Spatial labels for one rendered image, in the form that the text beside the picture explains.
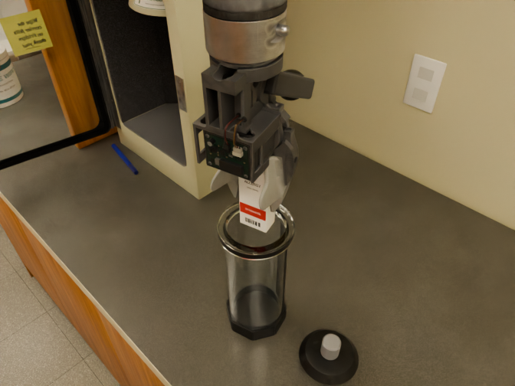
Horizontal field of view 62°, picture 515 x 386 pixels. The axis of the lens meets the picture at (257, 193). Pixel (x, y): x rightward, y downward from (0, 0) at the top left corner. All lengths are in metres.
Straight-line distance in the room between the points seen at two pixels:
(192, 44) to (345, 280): 0.51
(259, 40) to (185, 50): 0.41
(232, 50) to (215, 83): 0.03
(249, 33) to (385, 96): 0.71
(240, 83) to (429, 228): 0.66
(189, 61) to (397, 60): 0.46
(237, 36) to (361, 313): 0.55
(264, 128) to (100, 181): 0.70
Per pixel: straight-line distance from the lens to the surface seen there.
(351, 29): 1.07
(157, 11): 0.86
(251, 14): 0.38
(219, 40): 0.40
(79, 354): 1.93
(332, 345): 0.68
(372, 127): 1.12
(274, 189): 0.51
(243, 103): 0.41
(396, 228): 0.95
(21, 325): 2.11
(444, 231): 0.98
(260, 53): 0.40
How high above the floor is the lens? 1.60
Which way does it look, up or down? 42 degrees down
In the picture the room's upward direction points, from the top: straight up
